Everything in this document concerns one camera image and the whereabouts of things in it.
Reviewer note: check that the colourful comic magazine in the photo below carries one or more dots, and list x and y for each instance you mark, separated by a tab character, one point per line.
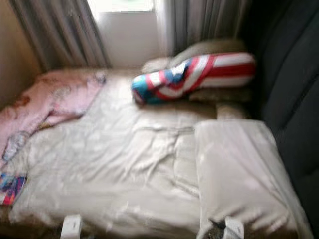
12	190

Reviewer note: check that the pink cartoon print blanket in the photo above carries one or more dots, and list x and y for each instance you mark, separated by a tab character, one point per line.
45	99

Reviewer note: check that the large beige floral pillow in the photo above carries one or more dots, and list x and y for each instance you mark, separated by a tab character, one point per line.
244	174

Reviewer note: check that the bed with beige floral sheet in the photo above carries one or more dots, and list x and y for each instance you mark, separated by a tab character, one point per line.
119	159

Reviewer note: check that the small pale patterned cushion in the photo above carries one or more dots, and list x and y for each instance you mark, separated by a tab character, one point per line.
233	111

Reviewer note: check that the flat beige floral pillow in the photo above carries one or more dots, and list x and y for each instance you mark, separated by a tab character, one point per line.
222	95

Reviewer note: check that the red white blue striped bolster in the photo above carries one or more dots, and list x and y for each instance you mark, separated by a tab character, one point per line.
194	78

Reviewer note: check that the dark padded upholstered panel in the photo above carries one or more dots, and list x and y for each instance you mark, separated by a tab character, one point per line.
289	74

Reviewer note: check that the grey beige pillow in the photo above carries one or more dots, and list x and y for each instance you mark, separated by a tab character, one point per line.
209	49

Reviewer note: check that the grey curtain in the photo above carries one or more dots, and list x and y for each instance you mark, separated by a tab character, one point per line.
204	20
65	30

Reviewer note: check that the white sheer curtain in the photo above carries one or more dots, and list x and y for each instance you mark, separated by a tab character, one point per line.
162	25

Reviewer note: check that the bright window pane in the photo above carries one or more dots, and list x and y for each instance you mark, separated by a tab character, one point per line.
119	5

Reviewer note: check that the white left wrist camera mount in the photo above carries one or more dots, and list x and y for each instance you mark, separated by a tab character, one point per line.
71	228

